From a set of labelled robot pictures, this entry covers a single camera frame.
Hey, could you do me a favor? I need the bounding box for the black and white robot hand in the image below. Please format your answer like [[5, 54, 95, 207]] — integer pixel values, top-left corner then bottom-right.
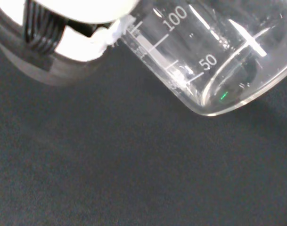
[[0, 0, 139, 87]]

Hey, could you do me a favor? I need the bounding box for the black bench cloth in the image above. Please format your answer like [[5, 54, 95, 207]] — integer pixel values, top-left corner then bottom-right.
[[0, 14, 287, 226]]

